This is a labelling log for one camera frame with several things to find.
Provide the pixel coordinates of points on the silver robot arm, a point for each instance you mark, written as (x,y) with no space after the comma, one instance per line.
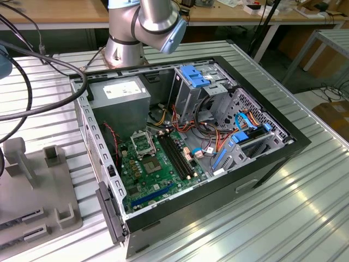
(152,16)

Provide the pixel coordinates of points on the CPU socket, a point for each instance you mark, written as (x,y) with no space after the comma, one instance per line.
(152,167)

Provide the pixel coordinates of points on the black RAM slot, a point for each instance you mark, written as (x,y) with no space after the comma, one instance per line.
(183,154)
(179,155)
(175,156)
(172,157)

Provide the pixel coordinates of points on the metal locking lever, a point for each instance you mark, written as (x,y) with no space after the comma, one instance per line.
(149,132)

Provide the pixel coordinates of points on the silver drive cage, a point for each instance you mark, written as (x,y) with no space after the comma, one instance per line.
(188,101)

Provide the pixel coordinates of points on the green motherboard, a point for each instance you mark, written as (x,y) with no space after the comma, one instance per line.
(163,178)

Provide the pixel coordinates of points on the grey power supply unit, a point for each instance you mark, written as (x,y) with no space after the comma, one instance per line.
(120,114)

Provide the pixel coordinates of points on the blue plastic drive latch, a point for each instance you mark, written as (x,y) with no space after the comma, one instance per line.
(193,76)

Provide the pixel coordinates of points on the silver disk bay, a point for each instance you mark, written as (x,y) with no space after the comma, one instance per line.
(234,159)

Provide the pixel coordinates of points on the hard disk in blue carrier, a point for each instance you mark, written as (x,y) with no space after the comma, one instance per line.
(241,137)

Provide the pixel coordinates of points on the blue expansion slot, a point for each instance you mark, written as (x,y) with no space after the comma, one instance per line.
(153,195)

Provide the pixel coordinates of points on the black chipset chip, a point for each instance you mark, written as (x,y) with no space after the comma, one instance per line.
(133,191)

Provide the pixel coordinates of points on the black PC case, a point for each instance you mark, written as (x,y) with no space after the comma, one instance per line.
(207,218)

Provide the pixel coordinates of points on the black card retention latch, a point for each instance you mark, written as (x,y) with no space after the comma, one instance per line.
(109,210)

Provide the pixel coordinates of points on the grey parts rack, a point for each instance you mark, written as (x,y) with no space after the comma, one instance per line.
(46,191)

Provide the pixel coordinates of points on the small white box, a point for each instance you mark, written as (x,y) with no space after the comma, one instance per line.
(272,11)

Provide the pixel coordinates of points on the wooden desk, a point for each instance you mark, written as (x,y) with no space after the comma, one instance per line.
(68,12)

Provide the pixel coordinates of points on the brown cardboard box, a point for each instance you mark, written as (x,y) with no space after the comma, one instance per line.
(335,117)

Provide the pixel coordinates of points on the metal frame table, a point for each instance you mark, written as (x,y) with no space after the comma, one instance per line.
(335,35)

